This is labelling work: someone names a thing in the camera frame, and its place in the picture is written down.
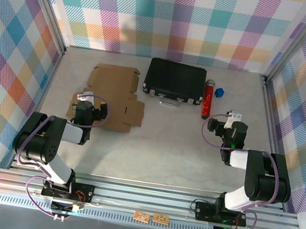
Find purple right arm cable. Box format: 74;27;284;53
185;110;290;229

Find small blue cube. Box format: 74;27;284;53
214;86;226;99

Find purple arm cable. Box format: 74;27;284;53
185;110;290;229
6;83;112;224

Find small orange circuit board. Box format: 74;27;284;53
152;213;170;225
132;210;151;223

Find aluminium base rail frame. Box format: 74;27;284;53
0;157;306;229

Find black briefcase with metal latches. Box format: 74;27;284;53
140;56;210;111

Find red glitter microphone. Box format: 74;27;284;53
198;79;217;121

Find aluminium side rail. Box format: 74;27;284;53
239;75;306;214

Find aluminium corner post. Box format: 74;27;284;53
5;0;77;56
260;0;306;91

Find brown cardboard paper box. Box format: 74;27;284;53
64;58;151;136

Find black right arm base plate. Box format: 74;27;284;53
192;199;249;228

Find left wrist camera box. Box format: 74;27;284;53
76;89;95;104

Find white slotted cable duct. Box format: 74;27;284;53
0;193;213;229

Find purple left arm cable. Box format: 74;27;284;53
6;83;112;224

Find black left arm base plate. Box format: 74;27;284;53
40;177;96;205

